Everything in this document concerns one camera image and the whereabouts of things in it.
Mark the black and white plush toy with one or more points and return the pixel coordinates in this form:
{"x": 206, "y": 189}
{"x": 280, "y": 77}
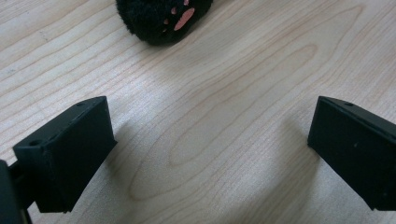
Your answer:
{"x": 149, "y": 21}

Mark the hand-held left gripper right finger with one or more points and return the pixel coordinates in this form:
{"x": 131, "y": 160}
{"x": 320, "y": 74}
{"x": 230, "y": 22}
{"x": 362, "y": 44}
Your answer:
{"x": 358, "y": 149}

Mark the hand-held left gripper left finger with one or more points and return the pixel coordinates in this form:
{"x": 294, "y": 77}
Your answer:
{"x": 67, "y": 155}

